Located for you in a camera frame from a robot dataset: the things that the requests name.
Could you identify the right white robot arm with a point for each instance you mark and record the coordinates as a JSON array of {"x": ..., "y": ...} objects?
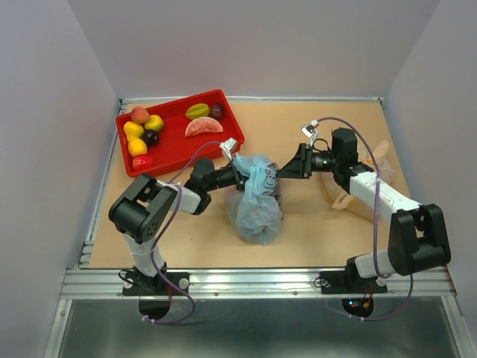
[{"x": 417, "y": 238}]

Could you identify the orange mango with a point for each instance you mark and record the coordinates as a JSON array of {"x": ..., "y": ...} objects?
[{"x": 132, "y": 130}]

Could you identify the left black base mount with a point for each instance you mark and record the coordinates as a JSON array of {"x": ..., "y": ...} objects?
[{"x": 137, "y": 284}]

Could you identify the red plastic tray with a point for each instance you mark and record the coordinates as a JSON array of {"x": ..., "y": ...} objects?
[{"x": 174, "y": 150}]

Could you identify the light blue plastic bag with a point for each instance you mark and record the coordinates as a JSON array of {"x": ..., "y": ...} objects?
[{"x": 256, "y": 212}]

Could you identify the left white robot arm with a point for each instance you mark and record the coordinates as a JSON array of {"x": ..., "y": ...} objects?
[{"x": 139, "y": 212}]

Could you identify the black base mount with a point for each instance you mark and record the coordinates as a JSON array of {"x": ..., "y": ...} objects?
[
  {"x": 137, "y": 284},
  {"x": 340, "y": 283}
]

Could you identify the red apple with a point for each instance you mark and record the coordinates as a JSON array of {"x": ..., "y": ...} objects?
[{"x": 142, "y": 162}]

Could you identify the yellow lemon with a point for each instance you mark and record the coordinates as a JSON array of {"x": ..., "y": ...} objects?
[{"x": 137, "y": 147}]

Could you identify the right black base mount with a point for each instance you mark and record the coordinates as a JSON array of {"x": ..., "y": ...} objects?
[{"x": 340, "y": 283}]

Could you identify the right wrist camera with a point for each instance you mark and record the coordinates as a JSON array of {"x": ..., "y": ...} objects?
[{"x": 310, "y": 131}]

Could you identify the yellow pear fruit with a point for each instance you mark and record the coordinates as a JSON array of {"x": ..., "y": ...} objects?
[{"x": 155, "y": 123}]

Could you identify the orange plastic bag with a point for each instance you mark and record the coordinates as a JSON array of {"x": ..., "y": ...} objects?
[{"x": 361, "y": 198}]

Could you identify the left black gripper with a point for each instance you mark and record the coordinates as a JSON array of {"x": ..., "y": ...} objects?
[{"x": 238, "y": 178}]

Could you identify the aluminium front rail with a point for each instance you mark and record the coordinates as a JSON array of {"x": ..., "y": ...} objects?
[{"x": 257, "y": 283}]

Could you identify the dark purple plum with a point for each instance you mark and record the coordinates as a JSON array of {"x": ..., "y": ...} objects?
[{"x": 216, "y": 111}]

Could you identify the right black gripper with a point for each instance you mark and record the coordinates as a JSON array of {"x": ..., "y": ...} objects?
[{"x": 300, "y": 165}]

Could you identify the pink grapefruit slice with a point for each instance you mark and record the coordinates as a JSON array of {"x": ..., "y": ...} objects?
[{"x": 203, "y": 125}]

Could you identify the peach fruit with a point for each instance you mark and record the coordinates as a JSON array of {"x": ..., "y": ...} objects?
[{"x": 139, "y": 115}]

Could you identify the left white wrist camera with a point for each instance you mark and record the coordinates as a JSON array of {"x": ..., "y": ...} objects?
[{"x": 228, "y": 147}]

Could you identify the yellow green starfruit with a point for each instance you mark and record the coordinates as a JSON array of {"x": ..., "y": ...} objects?
[{"x": 197, "y": 110}]

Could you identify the black mangosteen top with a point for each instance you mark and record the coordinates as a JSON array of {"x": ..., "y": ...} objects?
[{"x": 150, "y": 137}]

